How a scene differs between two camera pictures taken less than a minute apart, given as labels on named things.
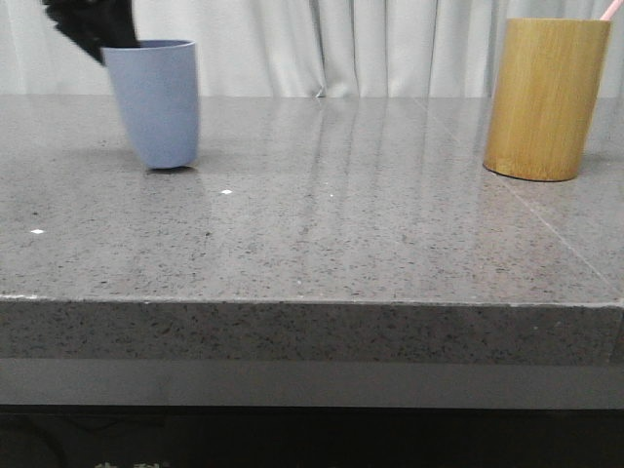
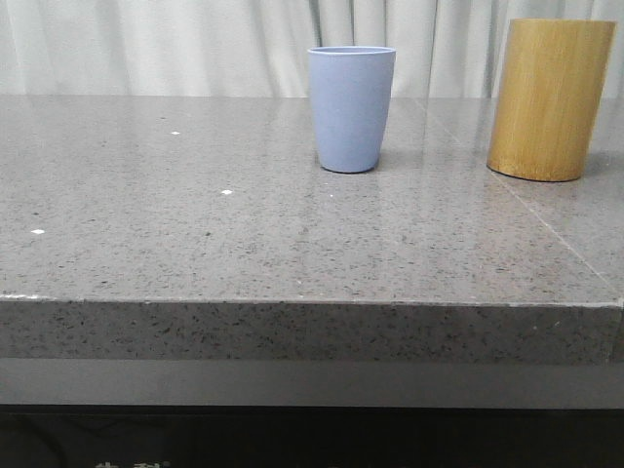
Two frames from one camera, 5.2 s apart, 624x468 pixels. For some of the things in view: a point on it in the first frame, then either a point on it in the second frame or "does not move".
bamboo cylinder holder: [544, 95] does not move
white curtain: [423, 49] does not move
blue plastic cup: [156, 89] → [352, 93]
